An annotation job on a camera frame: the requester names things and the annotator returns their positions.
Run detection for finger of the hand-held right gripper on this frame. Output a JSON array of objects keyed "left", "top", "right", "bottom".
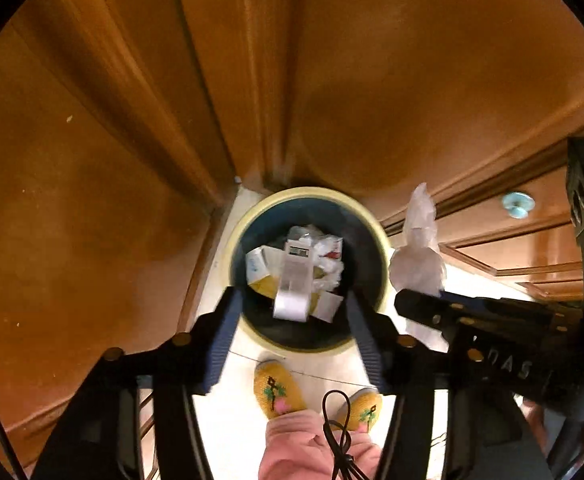
[
  {"left": 437, "top": 290, "right": 560, "bottom": 320},
  {"left": 394, "top": 287, "right": 462, "bottom": 342}
]

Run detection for pink pants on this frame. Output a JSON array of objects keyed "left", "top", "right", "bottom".
[{"left": 258, "top": 407, "right": 383, "bottom": 480}]

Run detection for small white box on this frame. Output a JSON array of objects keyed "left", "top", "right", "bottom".
[{"left": 272, "top": 237, "right": 318, "bottom": 322}]

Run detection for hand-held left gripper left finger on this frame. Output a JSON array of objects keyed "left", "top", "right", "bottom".
[{"left": 32, "top": 287, "right": 245, "bottom": 480}]

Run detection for brown wooden cabinet door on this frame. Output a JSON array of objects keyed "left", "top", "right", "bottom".
[
  {"left": 379, "top": 157, "right": 584, "bottom": 303},
  {"left": 0, "top": 0, "right": 243, "bottom": 466},
  {"left": 172, "top": 0, "right": 584, "bottom": 226}
]

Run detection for yellow box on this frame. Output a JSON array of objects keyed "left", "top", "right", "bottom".
[{"left": 244, "top": 245, "right": 285, "bottom": 296}]

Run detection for clear plastic bag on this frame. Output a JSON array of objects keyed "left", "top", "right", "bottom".
[{"left": 388, "top": 182, "right": 450, "bottom": 353}]

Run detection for black cable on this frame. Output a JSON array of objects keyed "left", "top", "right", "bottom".
[{"left": 320, "top": 390, "right": 365, "bottom": 480}]

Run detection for round trash bin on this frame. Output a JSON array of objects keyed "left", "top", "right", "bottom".
[{"left": 224, "top": 186, "right": 392, "bottom": 356}]

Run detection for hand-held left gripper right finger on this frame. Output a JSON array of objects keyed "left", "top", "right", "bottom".
[{"left": 344, "top": 290, "right": 553, "bottom": 480}]

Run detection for person's right hand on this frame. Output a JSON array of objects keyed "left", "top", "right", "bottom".
[{"left": 519, "top": 396, "right": 550, "bottom": 448}]

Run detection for clear plastic tray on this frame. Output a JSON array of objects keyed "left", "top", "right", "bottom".
[{"left": 287, "top": 224, "right": 323, "bottom": 246}]

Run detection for pale cabinet knob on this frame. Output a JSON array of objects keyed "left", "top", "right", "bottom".
[{"left": 502, "top": 191, "right": 537, "bottom": 220}]

